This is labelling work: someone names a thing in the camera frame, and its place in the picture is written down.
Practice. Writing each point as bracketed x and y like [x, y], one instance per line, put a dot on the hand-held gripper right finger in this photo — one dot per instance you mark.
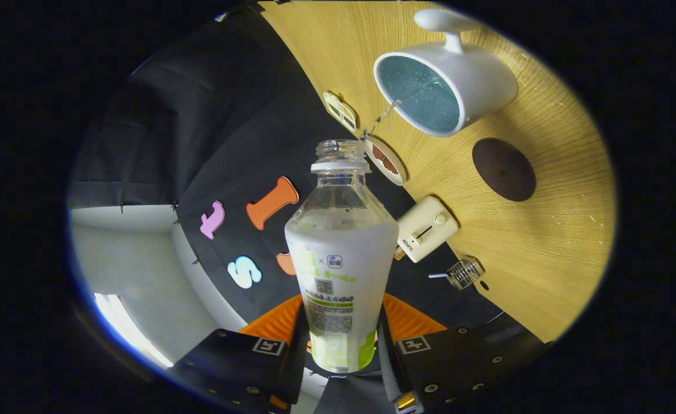
[387, 365]

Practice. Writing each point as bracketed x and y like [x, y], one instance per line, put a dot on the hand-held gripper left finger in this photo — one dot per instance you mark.
[298, 362]

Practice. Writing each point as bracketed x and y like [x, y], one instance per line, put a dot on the clear juice bottle white label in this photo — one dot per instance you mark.
[340, 259]

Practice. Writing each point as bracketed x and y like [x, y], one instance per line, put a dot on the dark brown round coaster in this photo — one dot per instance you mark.
[504, 169]

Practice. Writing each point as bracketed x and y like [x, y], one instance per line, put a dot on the white cup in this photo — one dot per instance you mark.
[481, 75]

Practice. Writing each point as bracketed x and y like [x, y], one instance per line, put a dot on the brown toast slice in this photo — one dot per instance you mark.
[398, 253]

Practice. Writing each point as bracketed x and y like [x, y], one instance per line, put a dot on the white toaster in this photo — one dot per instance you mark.
[427, 230]

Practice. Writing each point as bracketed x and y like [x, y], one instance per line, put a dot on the white oval plate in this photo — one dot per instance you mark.
[398, 177]

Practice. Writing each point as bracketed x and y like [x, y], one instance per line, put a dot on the wooden table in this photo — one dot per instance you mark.
[545, 247]

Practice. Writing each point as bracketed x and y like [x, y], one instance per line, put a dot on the brown food pieces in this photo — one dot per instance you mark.
[385, 160]

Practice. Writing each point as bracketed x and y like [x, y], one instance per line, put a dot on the white divided snack dish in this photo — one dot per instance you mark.
[340, 111]

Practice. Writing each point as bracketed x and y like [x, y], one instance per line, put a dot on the black backdrop cloth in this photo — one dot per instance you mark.
[199, 126]

